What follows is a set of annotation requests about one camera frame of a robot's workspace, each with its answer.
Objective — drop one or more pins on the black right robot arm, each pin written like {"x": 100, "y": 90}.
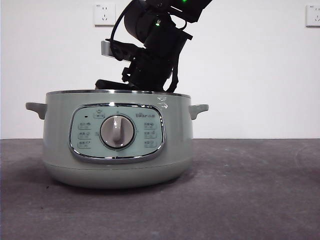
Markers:
{"x": 136, "y": 22}

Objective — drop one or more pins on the pale green electric cooking pot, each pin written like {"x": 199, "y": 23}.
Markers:
{"x": 60, "y": 130}

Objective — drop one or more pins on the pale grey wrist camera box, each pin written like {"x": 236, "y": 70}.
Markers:
{"x": 107, "y": 48}

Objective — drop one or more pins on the white wall socket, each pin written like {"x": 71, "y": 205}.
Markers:
{"x": 313, "y": 16}
{"x": 104, "y": 15}

